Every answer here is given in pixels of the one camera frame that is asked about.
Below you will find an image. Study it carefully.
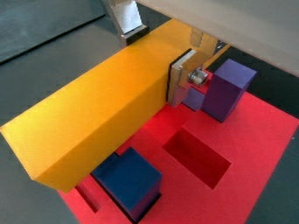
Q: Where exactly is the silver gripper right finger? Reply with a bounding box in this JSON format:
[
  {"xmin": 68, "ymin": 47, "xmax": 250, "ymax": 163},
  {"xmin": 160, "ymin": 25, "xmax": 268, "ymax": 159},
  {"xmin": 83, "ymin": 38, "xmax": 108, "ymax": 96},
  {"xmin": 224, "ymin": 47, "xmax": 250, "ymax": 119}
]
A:
[{"xmin": 166, "ymin": 28, "xmax": 218, "ymax": 107}]

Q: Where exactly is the red slotted board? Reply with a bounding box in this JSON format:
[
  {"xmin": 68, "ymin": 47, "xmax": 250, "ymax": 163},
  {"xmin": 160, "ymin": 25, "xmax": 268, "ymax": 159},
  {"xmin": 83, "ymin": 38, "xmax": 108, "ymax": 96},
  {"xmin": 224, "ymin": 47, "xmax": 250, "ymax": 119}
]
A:
[{"xmin": 61, "ymin": 94, "xmax": 299, "ymax": 224}]

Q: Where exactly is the long yellow block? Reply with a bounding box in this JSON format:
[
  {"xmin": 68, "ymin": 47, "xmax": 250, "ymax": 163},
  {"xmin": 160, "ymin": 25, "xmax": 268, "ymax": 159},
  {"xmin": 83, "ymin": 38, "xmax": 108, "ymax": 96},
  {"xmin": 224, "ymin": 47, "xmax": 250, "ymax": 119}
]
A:
[{"xmin": 0, "ymin": 19, "xmax": 192, "ymax": 192}]

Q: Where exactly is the dark blue U block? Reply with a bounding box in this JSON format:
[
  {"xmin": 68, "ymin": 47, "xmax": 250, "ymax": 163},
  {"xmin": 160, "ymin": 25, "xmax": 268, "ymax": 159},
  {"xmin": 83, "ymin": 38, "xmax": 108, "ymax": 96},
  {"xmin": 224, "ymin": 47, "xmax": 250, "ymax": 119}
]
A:
[{"xmin": 91, "ymin": 147, "xmax": 163, "ymax": 222}]

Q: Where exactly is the purple U block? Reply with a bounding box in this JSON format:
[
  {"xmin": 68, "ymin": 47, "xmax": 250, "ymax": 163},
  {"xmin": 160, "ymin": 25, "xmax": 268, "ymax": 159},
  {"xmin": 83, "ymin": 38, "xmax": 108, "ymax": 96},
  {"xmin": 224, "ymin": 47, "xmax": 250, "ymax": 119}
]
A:
[{"xmin": 182, "ymin": 59, "xmax": 258, "ymax": 123}]

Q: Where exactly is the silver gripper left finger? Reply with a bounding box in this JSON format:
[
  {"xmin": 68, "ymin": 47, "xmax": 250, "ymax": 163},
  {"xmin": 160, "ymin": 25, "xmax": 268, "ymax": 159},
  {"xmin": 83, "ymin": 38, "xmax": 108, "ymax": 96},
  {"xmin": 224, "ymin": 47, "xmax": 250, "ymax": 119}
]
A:
[{"xmin": 102, "ymin": 0, "xmax": 150, "ymax": 47}]

